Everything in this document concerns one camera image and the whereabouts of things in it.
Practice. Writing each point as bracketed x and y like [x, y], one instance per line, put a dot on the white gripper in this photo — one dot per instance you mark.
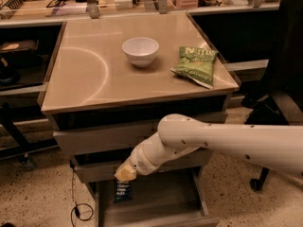
[141, 162]

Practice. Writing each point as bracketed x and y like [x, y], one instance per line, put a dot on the dark blue rxbar wrapper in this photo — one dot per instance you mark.
[122, 191]

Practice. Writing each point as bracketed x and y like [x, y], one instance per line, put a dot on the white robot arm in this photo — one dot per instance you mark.
[279, 148]

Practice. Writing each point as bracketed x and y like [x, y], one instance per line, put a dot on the middle drawer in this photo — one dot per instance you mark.
[101, 166]

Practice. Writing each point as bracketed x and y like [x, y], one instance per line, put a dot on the top drawer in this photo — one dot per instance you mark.
[105, 138]

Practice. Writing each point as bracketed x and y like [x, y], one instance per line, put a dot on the open bottom drawer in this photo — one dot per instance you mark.
[168, 199]

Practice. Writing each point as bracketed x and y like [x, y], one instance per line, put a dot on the grey drawer cabinet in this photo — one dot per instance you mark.
[93, 84]

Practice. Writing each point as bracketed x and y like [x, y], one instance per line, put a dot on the black table leg with caster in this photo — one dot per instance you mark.
[23, 148]

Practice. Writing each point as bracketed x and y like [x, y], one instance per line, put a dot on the white bowl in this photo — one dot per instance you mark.
[140, 51]

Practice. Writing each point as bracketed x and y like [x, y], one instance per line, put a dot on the green chip bag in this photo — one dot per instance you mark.
[196, 64]

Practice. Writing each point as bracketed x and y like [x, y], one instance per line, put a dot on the black office chair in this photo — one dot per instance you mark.
[278, 96]

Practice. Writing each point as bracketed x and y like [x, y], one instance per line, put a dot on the soldering iron stand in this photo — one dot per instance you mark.
[9, 8]

